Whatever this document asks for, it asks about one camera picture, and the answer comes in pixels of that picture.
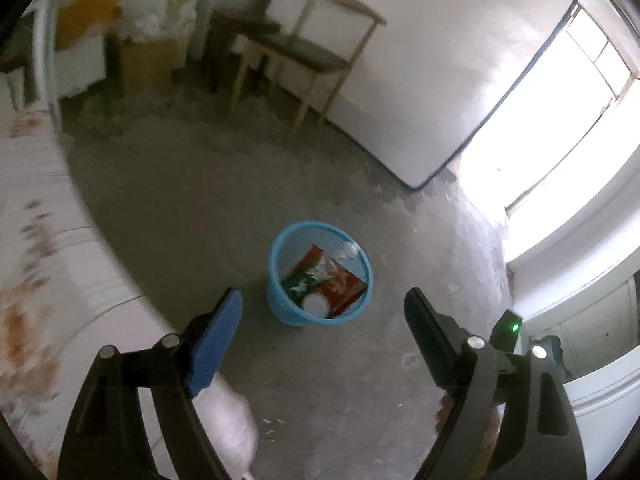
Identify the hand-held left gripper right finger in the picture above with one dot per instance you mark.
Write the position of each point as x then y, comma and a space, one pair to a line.
425, 335

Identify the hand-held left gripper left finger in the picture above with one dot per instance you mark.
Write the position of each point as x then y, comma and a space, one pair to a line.
215, 345

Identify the blue plastic wastebasket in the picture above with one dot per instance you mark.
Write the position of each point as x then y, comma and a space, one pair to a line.
285, 310

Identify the red printed snack bag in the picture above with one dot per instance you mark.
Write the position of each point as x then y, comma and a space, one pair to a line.
340, 285

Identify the clear plastic bag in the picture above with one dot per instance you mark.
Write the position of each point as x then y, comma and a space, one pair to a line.
347, 251

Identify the person's right hand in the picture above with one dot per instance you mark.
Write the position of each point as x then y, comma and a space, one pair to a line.
444, 416

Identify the person's white shoe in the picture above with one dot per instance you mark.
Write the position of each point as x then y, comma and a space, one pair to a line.
225, 425

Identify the white panelled door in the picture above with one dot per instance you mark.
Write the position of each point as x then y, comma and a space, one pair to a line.
600, 310

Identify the pale floor scraps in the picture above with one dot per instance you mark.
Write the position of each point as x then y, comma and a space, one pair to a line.
270, 430

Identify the white round lid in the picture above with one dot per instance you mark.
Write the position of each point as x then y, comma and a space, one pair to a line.
315, 305

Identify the white printed tablecloth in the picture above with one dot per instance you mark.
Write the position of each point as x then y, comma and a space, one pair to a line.
50, 260

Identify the white mattress with blue edge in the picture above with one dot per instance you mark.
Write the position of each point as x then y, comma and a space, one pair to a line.
425, 85

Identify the brown cardboard box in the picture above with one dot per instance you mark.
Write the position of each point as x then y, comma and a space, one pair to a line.
147, 65

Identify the wooden chair with dark seat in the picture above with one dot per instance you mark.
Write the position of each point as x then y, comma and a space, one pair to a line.
300, 52

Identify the white box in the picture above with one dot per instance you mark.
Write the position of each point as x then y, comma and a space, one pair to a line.
80, 70

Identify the dark wooden stool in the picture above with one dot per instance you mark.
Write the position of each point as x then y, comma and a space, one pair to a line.
235, 25

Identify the orange plastic bag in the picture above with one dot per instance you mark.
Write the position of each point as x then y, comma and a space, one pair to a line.
90, 10

